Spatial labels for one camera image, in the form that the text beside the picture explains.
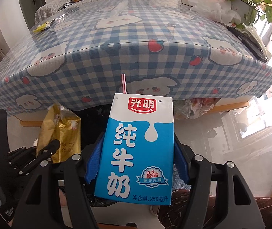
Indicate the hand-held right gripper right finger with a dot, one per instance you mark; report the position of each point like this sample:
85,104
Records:
181,164

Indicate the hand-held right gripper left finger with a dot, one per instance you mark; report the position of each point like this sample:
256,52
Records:
93,164

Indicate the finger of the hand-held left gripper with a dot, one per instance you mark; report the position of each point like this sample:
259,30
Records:
47,152

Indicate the gold paper bag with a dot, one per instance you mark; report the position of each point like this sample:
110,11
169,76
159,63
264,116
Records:
59,128

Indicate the trash bin with black liner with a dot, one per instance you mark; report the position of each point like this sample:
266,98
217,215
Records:
93,121

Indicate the blue white milk carton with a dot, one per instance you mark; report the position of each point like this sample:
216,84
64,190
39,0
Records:
136,148

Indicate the pink striped straw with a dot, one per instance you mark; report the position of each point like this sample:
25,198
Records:
124,83

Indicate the clear plastic bag with contents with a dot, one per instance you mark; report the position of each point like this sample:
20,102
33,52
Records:
193,108

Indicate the blue checked tablecloth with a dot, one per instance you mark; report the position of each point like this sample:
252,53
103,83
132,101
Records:
126,52

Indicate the yellow snack wrapper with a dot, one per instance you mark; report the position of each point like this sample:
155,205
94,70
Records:
42,26

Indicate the silver foil wrapper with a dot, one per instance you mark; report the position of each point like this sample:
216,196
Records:
59,18

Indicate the black flat device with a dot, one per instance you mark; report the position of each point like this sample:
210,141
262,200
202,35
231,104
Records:
248,43

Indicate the grey sofa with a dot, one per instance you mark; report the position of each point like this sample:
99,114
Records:
52,7

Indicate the white plastic bag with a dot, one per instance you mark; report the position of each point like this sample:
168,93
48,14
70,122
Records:
217,10

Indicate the clear plastic wrapper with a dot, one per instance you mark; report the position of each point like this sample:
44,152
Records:
119,8

